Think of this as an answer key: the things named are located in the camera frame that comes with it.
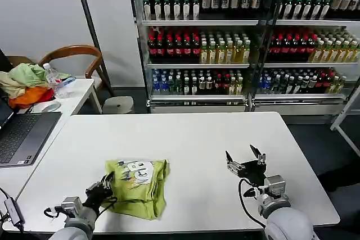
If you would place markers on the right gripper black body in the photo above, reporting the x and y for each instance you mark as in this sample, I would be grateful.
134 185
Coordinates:
253 171

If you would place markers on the dark grey laptop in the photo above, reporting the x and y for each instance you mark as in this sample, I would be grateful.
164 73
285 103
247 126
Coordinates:
25 136

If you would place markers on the white computer mouse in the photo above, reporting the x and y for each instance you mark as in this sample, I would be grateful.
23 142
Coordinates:
50 107

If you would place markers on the small white side table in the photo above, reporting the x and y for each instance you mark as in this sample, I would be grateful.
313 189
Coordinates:
76 94

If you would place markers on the yellow-green printed shirt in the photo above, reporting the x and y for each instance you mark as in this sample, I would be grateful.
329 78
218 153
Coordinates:
140 186

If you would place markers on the orange crumpled cloth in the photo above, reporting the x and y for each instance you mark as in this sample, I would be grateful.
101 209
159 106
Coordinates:
31 95

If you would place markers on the round grey stool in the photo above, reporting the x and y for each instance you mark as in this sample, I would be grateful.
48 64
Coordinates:
118 104

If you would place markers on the small blue packet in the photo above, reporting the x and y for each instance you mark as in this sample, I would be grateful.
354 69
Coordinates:
67 81

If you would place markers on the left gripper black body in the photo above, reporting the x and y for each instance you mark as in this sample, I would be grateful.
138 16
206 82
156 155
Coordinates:
95 195

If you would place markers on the dark wall strip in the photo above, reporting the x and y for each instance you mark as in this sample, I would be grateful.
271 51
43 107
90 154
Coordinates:
92 32

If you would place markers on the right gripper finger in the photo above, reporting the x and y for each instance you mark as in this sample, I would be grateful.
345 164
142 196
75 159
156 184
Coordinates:
234 165
260 157

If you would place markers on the wooden armchair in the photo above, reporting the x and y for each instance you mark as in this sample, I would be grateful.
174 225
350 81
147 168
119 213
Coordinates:
70 50

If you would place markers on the clear plastic water bottle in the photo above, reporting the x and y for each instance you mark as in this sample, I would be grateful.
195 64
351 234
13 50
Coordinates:
52 77

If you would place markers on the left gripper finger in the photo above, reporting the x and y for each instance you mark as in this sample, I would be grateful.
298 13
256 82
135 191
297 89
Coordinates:
111 178
104 181

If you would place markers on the green crumpled cloth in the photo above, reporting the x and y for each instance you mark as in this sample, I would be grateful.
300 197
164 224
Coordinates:
28 72

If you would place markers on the white metal rack frame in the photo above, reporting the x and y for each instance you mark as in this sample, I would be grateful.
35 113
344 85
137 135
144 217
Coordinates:
344 122

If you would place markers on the glass-fronted shelf of bottles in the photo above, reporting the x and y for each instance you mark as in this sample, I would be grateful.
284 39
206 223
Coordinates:
197 40
312 40

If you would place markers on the beige crumpled cloth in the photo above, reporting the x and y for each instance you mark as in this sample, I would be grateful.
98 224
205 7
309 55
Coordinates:
8 82

